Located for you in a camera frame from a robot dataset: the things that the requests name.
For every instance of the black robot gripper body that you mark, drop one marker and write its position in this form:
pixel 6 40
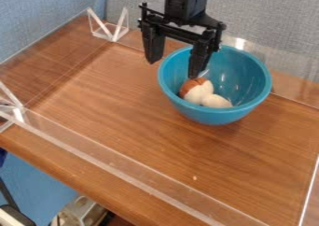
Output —
pixel 182 21

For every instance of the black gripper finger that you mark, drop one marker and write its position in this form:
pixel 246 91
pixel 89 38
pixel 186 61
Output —
pixel 152 42
pixel 200 56

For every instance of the plush mushroom brown cap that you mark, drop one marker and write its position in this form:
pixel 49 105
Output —
pixel 197 91

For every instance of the blue plastic bowl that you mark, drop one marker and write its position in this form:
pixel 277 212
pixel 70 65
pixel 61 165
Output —
pixel 240 77

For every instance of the clear acrylic back barrier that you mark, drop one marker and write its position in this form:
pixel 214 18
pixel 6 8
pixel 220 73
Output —
pixel 294 70

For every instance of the clear acrylic barrier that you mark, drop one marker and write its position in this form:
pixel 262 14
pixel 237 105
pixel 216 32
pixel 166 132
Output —
pixel 294 70
pixel 174 193

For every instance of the clear acrylic front barrier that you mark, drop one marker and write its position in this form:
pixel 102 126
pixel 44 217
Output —
pixel 174 193

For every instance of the white power strip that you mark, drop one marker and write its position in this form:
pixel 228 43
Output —
pixel 81 212

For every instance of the black chair leg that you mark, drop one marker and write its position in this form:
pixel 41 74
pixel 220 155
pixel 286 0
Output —
pixel 10 215

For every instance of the clear acrylic corner bracket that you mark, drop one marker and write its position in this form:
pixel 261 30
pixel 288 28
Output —
pixel 105 30

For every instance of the clear acrylic left bracket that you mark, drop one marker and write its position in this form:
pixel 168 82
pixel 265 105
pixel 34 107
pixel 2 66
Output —
pixel 12 110

